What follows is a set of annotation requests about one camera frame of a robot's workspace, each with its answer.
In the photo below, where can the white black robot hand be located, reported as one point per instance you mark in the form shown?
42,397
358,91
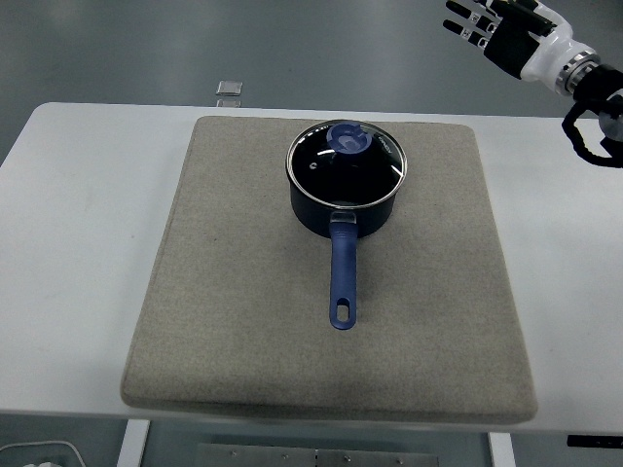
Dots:
545,53

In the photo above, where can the glass pot lid blue knob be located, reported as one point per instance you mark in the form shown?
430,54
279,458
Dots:
346,139

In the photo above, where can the small silver floor plate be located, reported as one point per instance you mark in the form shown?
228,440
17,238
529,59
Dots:
229,87

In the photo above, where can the beige fabric mat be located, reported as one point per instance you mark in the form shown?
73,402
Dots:
243,301

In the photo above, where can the black flat bar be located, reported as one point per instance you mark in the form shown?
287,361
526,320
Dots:
596,441

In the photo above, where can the white table leg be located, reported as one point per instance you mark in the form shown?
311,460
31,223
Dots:
501,450
134,445

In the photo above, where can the grey metal plate with screws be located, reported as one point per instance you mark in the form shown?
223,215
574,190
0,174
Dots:
272,457

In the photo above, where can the white tray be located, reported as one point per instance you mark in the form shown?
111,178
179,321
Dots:
29,452

